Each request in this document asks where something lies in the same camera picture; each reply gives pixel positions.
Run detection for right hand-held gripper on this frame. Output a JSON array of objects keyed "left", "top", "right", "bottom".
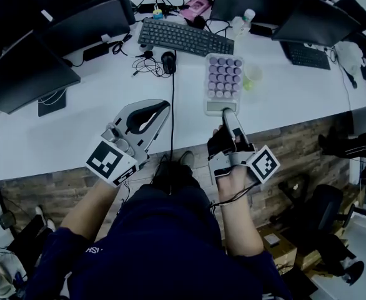
[{"left": 207, "top": 108, "right": 280, "bottom": 184}]

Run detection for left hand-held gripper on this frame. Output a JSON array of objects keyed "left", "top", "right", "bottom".
[{"left": 85, "top": 99, "right": 171, "bottom": 187}]

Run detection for purple-keyed numeric keypad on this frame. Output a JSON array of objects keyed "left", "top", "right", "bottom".
[{"left": 203, "top": 52, "right": 245, "bottom": 117}]

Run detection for person's right forearm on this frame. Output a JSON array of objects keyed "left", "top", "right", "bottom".
[{"left": 220, "top": 195, "right": 265, "bottom": 258}]

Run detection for person's left forearm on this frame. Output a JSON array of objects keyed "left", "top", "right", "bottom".
[{"left": 59, "top": 179, "right": 118, "bottom": 242}]

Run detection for person's right hand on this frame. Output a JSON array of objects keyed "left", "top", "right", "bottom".
[{"left": 217, "top": 164, "right": 255, "bottom": 204}]

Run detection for person's right shoe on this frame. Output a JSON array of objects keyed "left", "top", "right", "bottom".
[{"left": 179, "top": 151, "right": 195, "bottom": 170}]

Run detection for green cup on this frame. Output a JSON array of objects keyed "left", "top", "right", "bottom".
[{"left": 242, "top": 64, "right": 264, "bottom": 92}]

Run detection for person's black trousers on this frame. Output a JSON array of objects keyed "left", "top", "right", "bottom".
[{"left": 129, "top": 164, "right": 212, "bottom": 218}]

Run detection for black power adapter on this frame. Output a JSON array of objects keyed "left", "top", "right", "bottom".
[
  {"left": 82, "top": 44, "right": 111, "bottom": 62},
  {"left": 250, "top": 23, "right": 273, "bottom": 38}
]

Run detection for long black keyboard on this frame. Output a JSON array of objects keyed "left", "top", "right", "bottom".
[{"left": 137, "top": 17, "right": 235, "bottom": 58}]

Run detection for clear plastic bottle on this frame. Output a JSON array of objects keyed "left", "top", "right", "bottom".
[{"left": 232, "top": 8, "right": 256, "bottom": 40}]

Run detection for short black keyboard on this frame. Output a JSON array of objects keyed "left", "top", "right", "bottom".
[{"left": 281, "top": 41, "right": 331, "bottom": 71}]

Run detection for black office chair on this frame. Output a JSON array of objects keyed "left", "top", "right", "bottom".
[{"left": 270, "top": 173, "right": 355, "bottom": 231}]

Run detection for brown cardboard box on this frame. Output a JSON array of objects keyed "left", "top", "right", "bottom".
[{"left": 257, "top": 226, "right": 298, "bottom": 274}]

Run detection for pink pouch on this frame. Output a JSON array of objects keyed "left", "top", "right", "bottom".
[{"left": 179, "top": 0, "right": 212, "bottom": 20}]

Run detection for person's dark blue sweatshirt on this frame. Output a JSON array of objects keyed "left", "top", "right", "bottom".
[{"left": 25, "top": 198, "right": 293, "bottom": 300}]

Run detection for white plastic bag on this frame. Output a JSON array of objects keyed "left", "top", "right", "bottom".
[{"left": 335, "top": 41, "right": 362, "bottom": 74}]

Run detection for long black mouse cable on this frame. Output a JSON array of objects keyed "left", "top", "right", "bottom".
[{"left": 151, "top": 50, "right": 177, "bottom": 196}]

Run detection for thin black tangled cable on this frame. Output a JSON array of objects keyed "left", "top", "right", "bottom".
[{"left": 132, "top": 56, "right": 165, "bottom": 78}]

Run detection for black wired mouse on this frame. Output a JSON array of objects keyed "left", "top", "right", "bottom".
[{"left": 161, "top": 51, "right": 177, "bottom": 74}]

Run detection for black wrist strap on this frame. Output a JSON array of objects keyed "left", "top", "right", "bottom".
[{"left": 209, "top": 179, "right": 260, "bottom": 208}]

